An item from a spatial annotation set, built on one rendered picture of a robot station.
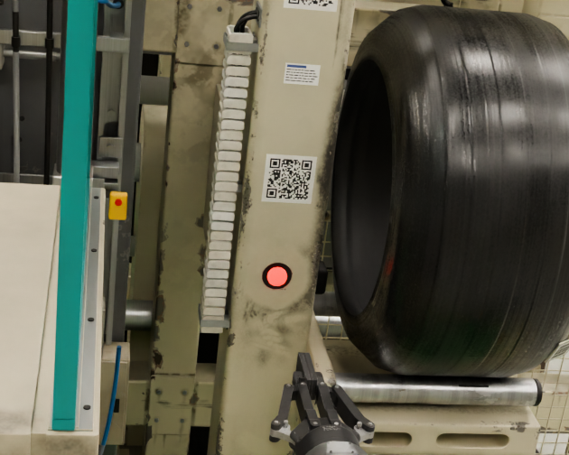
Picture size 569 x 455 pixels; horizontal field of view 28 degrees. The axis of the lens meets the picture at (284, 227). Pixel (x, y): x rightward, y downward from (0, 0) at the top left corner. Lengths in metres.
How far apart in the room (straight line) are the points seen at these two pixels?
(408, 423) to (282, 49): 0.61
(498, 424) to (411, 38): 0.62
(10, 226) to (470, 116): 0.63
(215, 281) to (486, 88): 0.50
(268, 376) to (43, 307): 0.72
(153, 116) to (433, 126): 1.07
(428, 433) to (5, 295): 0.84
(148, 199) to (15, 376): 1.46
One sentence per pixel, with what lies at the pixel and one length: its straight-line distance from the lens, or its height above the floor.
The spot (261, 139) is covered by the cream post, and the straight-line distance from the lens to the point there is 1.64.
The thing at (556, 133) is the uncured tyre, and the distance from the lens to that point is 1.59.
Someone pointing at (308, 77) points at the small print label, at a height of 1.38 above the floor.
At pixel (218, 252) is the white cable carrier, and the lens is 1.72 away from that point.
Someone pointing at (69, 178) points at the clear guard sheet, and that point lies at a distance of 0.86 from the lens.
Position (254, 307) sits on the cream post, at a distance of 1.75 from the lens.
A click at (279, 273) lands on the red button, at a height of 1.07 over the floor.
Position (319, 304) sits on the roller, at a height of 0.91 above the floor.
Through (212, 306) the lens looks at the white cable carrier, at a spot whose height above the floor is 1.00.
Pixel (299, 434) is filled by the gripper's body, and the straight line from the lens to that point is 1.34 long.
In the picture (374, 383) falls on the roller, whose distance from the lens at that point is 1.77.
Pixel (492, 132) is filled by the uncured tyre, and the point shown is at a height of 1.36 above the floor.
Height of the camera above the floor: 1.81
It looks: 23 degrees down
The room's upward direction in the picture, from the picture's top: 7 degrees clockwise
